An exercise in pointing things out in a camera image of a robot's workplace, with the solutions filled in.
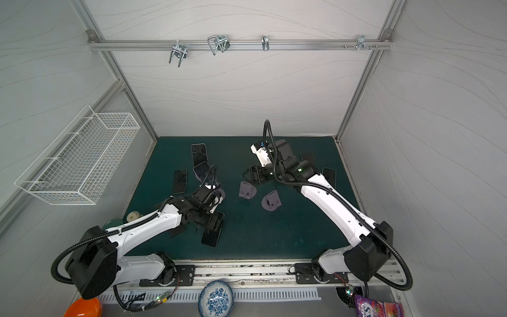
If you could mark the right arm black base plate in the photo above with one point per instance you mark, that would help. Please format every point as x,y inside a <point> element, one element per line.
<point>307,273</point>

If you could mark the metal clamp right of centre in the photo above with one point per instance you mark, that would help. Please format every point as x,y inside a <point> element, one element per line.
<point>265,43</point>

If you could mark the metal bracket far right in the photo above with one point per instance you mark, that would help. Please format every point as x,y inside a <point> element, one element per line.
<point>362,43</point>

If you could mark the purple round stand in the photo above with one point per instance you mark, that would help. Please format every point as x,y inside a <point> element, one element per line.
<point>219,194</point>
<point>247,190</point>
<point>271,202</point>

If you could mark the purple round stand middle left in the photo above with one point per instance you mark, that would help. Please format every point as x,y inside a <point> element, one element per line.
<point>219,194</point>

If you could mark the green table mat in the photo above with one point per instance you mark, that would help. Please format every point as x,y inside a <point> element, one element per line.
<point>296,230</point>

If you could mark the purple round stand front right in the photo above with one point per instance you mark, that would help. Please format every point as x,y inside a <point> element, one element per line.
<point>271,202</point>

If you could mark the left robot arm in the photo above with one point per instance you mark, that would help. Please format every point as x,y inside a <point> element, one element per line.
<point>100,260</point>

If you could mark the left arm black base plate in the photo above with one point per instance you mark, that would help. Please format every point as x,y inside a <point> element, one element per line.
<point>182,275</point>

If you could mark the purple phone middle left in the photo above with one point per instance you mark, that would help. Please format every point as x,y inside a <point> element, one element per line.
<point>202,172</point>

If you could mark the black stand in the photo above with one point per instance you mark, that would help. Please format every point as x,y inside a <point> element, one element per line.
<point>177,231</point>

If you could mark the green cap clear jar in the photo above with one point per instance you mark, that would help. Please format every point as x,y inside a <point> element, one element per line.
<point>113,223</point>

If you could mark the aluminium cross bar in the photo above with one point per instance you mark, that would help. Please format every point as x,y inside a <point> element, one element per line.
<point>236,45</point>

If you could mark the purple round stand centre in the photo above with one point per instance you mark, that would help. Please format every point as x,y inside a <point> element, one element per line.
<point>247,190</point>

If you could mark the purple snack bag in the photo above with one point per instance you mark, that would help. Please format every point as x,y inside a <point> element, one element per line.
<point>370,308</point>

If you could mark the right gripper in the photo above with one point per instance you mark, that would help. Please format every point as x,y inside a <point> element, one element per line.
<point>261,172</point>

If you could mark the teal phone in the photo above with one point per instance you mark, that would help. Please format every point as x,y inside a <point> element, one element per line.
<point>179,185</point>
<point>213,229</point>
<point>309,157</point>

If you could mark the orange plastic bowl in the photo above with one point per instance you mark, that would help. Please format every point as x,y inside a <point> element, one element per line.
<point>85,308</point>

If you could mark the white phone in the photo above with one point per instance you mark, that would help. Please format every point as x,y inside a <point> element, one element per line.
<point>330,176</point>

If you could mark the metal u-bolt clamp left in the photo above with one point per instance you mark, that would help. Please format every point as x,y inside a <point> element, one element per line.
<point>178,53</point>

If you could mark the white wire basket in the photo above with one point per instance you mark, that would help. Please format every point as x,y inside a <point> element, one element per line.
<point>74,170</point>

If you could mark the blue white ceramic bowl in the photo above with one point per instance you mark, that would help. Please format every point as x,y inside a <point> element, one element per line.
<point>216,300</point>

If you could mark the purple phone back left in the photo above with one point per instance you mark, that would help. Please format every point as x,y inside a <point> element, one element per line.
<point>199,153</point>

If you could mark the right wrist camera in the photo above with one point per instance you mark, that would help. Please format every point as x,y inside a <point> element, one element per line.
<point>263,153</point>

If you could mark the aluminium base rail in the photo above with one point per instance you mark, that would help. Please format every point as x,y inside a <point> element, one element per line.
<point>251,273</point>

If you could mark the metal u-bolt clamp centre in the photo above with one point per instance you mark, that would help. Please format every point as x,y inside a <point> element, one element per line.
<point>218,43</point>

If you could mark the white bottle beige cap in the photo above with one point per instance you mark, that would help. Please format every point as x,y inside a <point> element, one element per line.
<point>133,216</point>

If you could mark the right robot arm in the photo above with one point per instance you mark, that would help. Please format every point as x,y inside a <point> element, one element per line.
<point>370,242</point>

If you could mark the white slotted cable duct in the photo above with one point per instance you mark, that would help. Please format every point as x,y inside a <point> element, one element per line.
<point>284,294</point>

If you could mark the metal u-bolt clamp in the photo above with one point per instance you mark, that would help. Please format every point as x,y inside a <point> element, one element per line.
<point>218,43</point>
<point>178,53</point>

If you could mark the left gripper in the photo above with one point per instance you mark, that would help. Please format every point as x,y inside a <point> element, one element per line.
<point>216,222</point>

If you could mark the purple phone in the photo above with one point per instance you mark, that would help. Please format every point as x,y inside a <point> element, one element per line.
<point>202,172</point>
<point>199,153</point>

